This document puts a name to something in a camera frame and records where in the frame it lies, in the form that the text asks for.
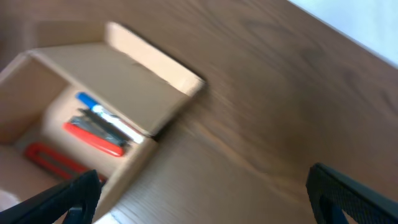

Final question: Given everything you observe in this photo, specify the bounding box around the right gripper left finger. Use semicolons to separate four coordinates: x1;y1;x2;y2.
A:
1;170;101;224

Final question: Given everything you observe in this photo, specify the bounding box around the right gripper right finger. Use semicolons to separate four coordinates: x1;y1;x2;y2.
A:
306;163;397;224

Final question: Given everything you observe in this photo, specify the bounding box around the red utility knife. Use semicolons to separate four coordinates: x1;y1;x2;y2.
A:
24;142;89;179

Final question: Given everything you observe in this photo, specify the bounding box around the red stapler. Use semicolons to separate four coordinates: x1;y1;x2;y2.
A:
63;108;130;157

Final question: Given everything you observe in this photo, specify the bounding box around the blue whiteboard marker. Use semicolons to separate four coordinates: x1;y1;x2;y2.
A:
75;92;144;144

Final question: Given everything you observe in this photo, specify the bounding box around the open cardboard box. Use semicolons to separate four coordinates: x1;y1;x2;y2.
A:
1;21;204;218

